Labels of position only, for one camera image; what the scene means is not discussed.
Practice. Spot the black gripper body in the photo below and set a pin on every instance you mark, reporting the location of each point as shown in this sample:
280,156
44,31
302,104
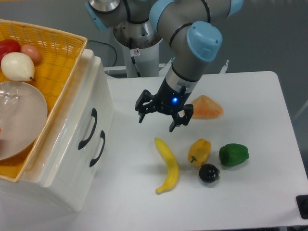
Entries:
169,101

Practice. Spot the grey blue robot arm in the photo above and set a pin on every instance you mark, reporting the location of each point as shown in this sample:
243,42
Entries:
185,25

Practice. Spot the pink peach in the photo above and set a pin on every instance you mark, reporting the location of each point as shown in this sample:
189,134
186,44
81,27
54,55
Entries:
32,52

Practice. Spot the white pear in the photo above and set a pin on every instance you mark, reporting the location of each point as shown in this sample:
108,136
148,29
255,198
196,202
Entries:
17,66

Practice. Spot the clear plastic wrap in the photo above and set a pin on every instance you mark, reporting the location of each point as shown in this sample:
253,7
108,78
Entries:
9,97

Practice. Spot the white drawer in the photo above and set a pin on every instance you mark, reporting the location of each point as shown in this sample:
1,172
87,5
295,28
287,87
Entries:
92,96
80,164

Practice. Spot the green bell pepper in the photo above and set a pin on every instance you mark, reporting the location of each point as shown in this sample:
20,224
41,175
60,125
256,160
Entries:
233,154

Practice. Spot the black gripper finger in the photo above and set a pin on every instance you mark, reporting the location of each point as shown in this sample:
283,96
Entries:
184,120
145,104

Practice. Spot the yellow banana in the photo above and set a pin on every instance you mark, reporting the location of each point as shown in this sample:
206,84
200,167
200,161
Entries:
172,166

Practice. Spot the white drawer cabinet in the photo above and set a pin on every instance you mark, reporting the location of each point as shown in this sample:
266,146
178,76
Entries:
27,200

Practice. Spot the black device at edge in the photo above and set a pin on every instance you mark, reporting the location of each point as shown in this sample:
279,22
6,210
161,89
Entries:
302,203

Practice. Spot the red apple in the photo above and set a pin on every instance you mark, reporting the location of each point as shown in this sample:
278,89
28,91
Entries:
7,46

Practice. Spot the yellow woven basket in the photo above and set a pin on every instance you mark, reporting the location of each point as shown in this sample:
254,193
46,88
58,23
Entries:
61,52

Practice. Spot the yellow bell pepper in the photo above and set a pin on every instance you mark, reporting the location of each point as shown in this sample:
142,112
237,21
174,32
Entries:
199,152

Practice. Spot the black round eggplant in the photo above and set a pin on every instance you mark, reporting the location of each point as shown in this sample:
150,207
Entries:
209,173

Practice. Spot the orange triangular bread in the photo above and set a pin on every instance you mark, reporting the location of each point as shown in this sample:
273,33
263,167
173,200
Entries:
206,108

